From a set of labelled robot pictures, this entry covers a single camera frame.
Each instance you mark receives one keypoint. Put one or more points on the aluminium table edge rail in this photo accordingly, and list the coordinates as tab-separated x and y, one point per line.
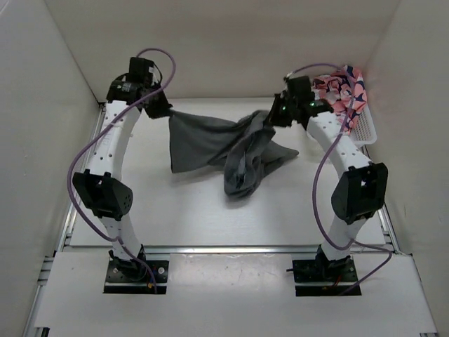
289	249

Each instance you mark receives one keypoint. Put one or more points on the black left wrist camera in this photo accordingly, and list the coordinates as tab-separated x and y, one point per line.
141	71

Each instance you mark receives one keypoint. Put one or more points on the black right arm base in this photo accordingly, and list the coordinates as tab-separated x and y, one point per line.
320	277

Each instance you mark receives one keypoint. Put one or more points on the grey shorts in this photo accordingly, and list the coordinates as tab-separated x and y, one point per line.
243	149

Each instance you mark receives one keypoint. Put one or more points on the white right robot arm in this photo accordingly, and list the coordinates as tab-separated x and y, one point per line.
361	188

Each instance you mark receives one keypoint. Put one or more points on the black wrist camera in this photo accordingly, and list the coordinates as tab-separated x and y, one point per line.
299	88
141	71

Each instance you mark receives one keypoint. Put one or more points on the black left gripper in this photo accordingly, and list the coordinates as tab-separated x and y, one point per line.
161	111

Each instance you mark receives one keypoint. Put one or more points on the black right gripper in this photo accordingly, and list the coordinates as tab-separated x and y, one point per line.
273	119

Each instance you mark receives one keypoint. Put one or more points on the white plastic basket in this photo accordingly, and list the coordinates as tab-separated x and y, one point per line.
364	133

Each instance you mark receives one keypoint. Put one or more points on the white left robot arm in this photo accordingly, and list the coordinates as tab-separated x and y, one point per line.
105	200

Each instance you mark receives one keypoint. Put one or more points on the pink patterned shorts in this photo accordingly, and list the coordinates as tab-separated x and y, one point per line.
345	91

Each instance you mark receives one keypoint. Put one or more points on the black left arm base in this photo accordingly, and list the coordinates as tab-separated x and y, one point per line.
131	277

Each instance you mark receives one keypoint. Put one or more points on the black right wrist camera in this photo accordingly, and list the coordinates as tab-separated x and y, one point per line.
299	88

